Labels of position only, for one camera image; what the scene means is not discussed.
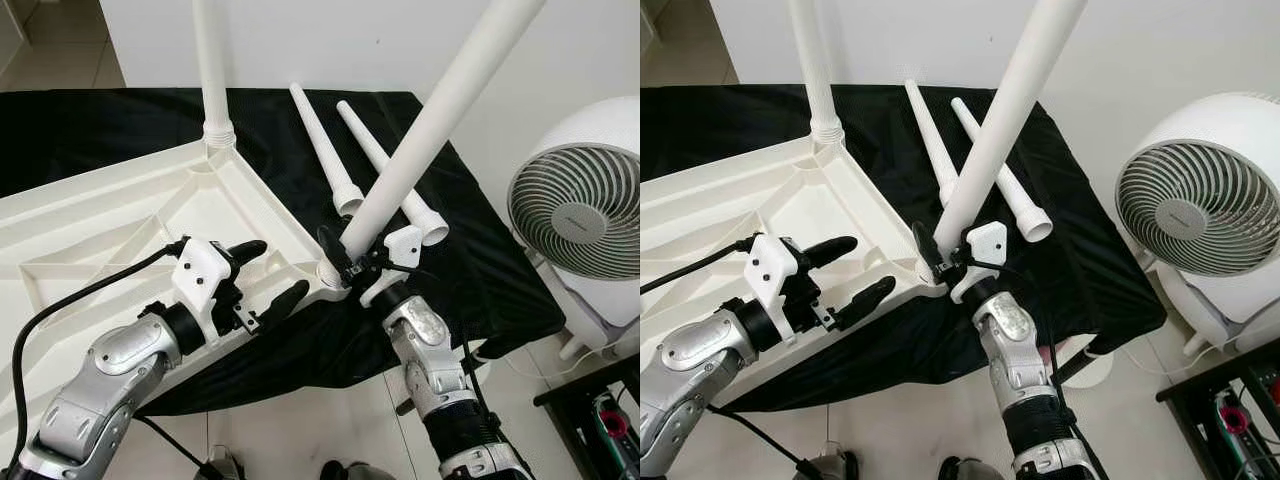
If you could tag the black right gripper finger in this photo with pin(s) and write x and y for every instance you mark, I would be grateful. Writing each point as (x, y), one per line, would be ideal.
(929, 250)
(335, 255)

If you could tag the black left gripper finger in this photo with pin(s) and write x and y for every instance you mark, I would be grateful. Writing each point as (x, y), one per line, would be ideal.
(248, 252)
(830, 251)
(283, 302)
(866, 301)

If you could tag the white plastic table top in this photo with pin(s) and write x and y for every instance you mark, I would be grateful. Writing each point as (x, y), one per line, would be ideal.
(720, 220)
(100, 220)

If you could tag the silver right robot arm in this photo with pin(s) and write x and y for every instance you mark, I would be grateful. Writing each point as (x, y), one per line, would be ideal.
(1015, 340)
(425, 340)

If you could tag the black table cloth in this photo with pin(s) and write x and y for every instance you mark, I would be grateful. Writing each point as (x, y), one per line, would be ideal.
(480, 290)
(1090, 290)

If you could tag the black metal table leg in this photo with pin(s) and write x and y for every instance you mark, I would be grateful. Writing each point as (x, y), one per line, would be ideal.
(1078, 366)

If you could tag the grey left robot leg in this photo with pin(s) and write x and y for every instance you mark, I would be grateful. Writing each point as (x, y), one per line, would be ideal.
(830, 467)
(225, 465)

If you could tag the grey robot leg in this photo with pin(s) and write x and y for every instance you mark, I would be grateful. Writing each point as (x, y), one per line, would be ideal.
(970, 470)
(225, 465)
(830, 467)
(350, 472)

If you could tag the white round stand base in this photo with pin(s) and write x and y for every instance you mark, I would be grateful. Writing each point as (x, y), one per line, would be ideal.
(1095, 372)

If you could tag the grey right robot leg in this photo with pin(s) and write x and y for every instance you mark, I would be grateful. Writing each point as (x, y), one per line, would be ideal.
(350, 472)
(970, 470)

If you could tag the white grey floor appliance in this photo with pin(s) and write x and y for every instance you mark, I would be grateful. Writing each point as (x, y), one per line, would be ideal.
(610, 315)
(1235, 315)

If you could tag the white round fan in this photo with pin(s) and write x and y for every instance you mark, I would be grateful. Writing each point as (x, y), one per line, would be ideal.
(1185, 210)
(570, 215)

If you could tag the grey pink hair dryer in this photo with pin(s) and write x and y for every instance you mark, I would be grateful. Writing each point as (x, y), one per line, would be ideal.
(1232, 422)
(612, 425)

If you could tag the black low shelf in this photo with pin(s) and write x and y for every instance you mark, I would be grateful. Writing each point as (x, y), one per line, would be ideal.
(570, 410)
(1195, 400)

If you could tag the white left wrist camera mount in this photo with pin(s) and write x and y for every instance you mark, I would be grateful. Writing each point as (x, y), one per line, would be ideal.
(770, 270)
(200, 275)

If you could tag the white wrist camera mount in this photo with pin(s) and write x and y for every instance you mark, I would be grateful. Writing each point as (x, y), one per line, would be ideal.
(402, 242)
(200, 275)
(770, 270)
(988, 238)

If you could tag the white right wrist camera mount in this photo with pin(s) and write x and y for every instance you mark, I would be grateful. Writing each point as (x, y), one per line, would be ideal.
(402, 242)
(988, 238)

